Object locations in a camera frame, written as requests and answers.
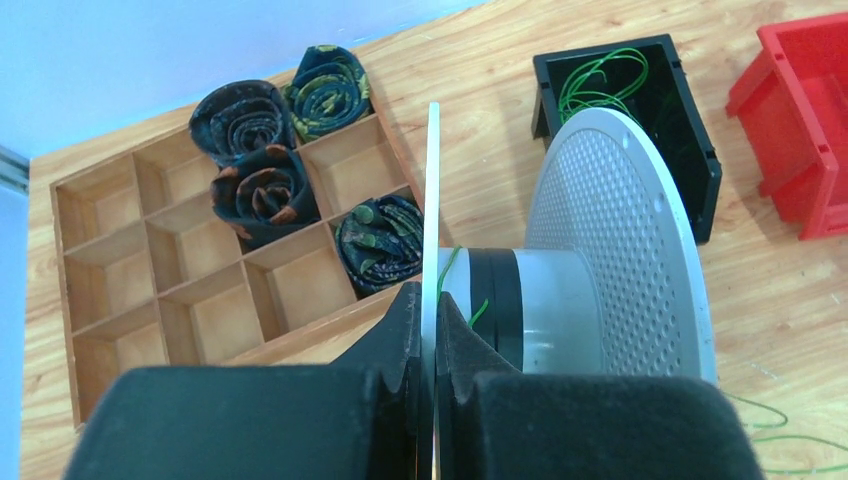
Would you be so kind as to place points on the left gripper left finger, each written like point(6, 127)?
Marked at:
point(353, 418)

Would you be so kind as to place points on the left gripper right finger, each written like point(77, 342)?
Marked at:
point(498, 423)

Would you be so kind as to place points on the grey filament spool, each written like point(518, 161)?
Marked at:
point(608, 280)

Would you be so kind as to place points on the dark cloth roll in tray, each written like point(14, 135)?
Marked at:
point(379, 243)

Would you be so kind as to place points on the black item in tray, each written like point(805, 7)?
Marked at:
point(265, 196)

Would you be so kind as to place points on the wooden compartment tray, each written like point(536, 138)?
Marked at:
point(152, 277)

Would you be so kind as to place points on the dark patterned cloth roll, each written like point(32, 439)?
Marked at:
point(329, 91)

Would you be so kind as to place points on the black plastic bin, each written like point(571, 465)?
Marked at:
point(643, 79)

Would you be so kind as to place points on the red plastic bin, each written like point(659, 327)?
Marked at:
point(792, 104)

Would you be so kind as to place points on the aluminium frame rail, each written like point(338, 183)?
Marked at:
point(15, 171)

